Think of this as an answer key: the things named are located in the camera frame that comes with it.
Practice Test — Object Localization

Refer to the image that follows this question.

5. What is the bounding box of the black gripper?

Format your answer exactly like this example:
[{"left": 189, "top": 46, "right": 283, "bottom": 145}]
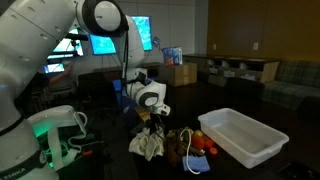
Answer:
[{"left": 147, "top": 113, "right": 167, "bottom": 134}]

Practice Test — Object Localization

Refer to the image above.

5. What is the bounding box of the white terry towel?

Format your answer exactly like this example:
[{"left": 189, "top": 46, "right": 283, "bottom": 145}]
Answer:
[{"left": 128, "top": 125, "right": 166, "bottom": 162}]

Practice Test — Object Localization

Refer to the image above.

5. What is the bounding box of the tan wrist mounted box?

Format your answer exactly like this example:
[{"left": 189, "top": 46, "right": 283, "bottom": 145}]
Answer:
[{"left": 135, "top": 106, "right": 151, "bottom": 123}]

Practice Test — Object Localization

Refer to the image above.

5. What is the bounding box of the brown plush toy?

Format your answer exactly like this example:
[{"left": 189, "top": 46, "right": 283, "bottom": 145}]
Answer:
[{"left": 165, "top": 127, "right": 194, "bottom": 167}]

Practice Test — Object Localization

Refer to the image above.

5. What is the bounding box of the blue table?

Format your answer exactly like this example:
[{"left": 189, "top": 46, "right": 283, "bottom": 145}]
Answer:
[{"left": 112, "top": 79, "right": 141, "bottom": 129}]

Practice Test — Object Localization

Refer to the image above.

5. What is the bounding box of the cardboard box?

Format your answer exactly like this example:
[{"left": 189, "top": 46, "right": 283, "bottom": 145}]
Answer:
[{"left": 167, "top": 62, "right": 198, "bottom": 88}]

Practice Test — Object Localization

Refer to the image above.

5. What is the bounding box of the small orange toy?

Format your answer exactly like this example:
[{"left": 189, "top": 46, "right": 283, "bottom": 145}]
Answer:
[{"left": 204, "top": 138, "right": 215, "bottom": 150}]

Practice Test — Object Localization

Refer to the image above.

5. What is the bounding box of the blue cloth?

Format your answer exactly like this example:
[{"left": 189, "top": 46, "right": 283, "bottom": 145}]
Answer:
[{"left": 181, "top": 154, "right": 211, "bottom": 174}]

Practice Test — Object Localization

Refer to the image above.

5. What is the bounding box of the blue printed box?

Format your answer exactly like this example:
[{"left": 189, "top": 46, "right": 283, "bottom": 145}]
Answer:
[{"left": 161, "top": 46, "right": 184, "bottom": 67}]

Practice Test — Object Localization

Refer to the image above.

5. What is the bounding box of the black office chair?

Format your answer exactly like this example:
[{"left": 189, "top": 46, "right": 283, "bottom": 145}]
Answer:
[{"left": 77, "top": 72, "right": 115, "bottom": 111}]

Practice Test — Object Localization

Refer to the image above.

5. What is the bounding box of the white plastic bin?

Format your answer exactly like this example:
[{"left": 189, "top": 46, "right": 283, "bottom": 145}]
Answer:
[{"left": 197, "top": 107, "right": 290, "bottom": 170}]

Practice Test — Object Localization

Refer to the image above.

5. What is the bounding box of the wooden cabinet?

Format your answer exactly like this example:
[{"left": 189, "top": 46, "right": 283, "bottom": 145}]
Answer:
[{"left": 183, "top": 53, "right": 281, "bottom": 84}]

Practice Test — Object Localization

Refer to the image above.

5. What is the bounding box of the person in dark clothes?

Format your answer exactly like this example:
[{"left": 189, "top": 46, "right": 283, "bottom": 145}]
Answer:
[{"left": 41, "top": 64, "right": 75, "bottom": 94}]

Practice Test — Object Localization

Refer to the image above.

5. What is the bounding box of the small lit monitor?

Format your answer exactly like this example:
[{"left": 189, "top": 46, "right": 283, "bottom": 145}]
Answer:
[{"left": 44, "top": 62, "right": 67, "bottom": 74}]

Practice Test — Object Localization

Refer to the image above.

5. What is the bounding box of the wide green-lit monitor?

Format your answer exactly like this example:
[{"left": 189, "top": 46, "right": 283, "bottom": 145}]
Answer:
[{"left": 47, "top": 27, "right": 85, "bottom": 61}]

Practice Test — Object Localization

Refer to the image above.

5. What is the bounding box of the plaid sofa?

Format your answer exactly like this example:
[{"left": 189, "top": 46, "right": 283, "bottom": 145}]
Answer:
[{"left": 262, "top": 59, "right": 320, "bottom": 112}]

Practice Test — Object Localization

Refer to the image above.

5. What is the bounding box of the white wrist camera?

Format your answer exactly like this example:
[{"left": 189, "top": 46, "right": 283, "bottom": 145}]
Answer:
[{"left": 145, "top": 103, "right": 172, "bottom": 117}]

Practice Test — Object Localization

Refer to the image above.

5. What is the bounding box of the large wall monitor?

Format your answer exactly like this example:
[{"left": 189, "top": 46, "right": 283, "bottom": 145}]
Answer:
[{"left": 89, "top": 15, "right": 153, "bottom": 57}]

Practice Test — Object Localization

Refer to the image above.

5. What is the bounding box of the black camera on tripod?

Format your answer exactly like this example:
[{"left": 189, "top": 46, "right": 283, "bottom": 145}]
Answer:
[{"left": 64, "top": 32, "right": 90, "bottom": 51}]

